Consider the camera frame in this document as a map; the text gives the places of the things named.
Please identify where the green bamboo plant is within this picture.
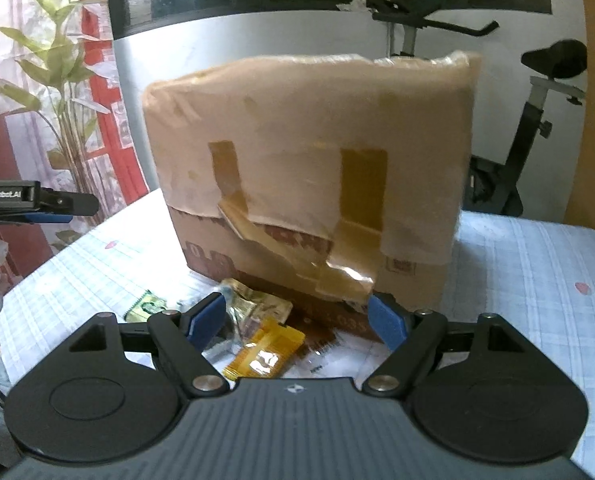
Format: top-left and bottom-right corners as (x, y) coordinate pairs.
(0, 0), (122, 252)

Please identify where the yellow candy pack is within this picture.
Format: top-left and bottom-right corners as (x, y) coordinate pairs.
(222, 318), (305, 382)

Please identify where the black exercise bike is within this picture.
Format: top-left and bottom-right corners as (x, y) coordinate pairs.
(365, 0), (589, 219)

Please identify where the red white curtain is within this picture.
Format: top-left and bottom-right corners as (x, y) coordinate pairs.
(0, 0), (151, 361)

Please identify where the cardboard box with plastic liner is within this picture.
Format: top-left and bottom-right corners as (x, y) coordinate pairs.
(142, 51), (482, 326)

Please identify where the gold snack pack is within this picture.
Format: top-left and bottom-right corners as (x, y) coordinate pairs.
(217, 278), (293, 344)

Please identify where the green wafer pack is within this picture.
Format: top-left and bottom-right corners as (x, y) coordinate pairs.
(124, 290), (167, 323)

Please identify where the plaid tablecloth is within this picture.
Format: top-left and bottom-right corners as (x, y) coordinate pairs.
(0, 192), (595, 477)

